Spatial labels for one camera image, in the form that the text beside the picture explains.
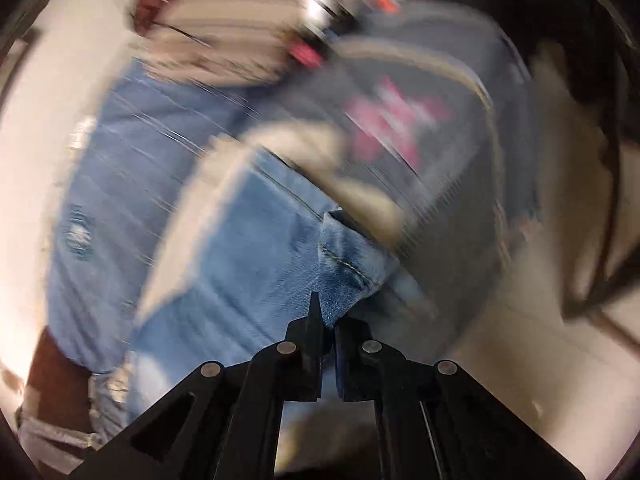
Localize striped beige cloth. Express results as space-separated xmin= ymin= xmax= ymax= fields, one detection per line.
xmin=132 ymin=0 xmax=321 ymax=86

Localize light blue denim pants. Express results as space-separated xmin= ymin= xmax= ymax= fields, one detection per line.
xmin=45 ymin=57 xmax=426 ymax=441

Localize grey garment with pink print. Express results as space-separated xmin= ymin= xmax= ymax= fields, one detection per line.
xmin=320 ymin=0 xmax=543 ymax=356

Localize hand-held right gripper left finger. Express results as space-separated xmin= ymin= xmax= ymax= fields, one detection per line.
xmin=67 ymin=291 xmax=325 ymax=480

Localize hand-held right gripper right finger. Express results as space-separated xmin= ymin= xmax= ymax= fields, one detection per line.
xmin=334 ymin=318 xmax=587 ymax=480

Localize dark red cloth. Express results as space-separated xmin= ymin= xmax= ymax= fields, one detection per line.
xmin=22 ymin=327 xmax=98 ymax=441

